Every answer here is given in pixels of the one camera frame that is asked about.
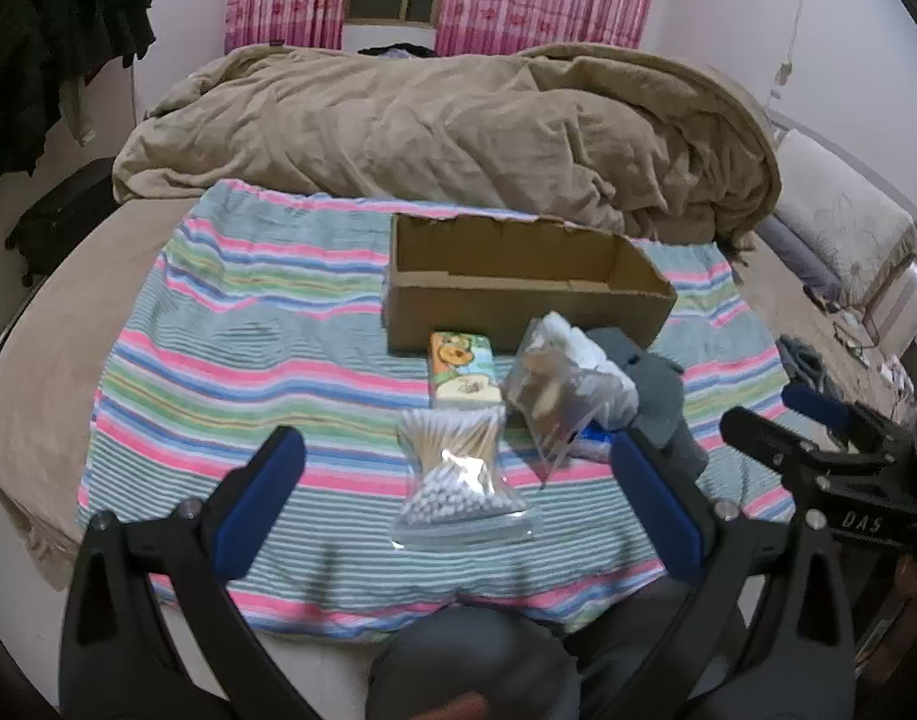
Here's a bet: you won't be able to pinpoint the white embroidered pillow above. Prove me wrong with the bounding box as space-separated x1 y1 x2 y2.
773 129 917 316

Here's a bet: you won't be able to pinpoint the white wall cable with switch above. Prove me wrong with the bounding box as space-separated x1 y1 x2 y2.
769 0 813 102

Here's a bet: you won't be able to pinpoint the white storage box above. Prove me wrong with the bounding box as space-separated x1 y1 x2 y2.
863 253 917 350

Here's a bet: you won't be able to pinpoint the bed with beige sheet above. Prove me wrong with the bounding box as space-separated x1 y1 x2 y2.
0 195 909 593

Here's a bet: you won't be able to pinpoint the person's grey pants legs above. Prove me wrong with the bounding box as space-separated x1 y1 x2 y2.
364 579 763 720

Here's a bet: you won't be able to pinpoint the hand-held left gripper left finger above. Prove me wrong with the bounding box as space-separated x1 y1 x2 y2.
57 426 332 720

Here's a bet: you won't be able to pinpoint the beige duvet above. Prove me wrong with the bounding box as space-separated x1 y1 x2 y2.
112 43 783 242

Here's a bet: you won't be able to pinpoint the black bag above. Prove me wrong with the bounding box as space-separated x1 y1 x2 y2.
5 157 124 287

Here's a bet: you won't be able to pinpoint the clear bag of cotton pads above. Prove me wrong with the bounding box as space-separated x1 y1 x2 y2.
499 311 641 487

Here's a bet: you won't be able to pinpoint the grey socks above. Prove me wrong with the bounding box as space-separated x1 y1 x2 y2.
584 326 710 479

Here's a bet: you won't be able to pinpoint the dark hanging clothes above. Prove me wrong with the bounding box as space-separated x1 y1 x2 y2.
0 0 158 200

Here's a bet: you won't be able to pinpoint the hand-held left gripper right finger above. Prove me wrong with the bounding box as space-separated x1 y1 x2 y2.
608 427 858 720

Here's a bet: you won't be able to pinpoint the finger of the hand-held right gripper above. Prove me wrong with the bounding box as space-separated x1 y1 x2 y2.
719 406 823 487
783 382 916 458

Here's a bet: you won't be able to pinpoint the cartoon print tissue pack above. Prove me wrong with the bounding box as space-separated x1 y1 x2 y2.
426 331 504 412

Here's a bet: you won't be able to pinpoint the striped blanket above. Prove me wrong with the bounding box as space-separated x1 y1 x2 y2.
76 178 798 640

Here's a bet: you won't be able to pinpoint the brown cardboard box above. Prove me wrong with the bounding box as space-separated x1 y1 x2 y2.
381 213 678 356

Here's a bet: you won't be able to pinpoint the bag of cotton swabs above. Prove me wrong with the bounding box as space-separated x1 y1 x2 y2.
392 406 543 545

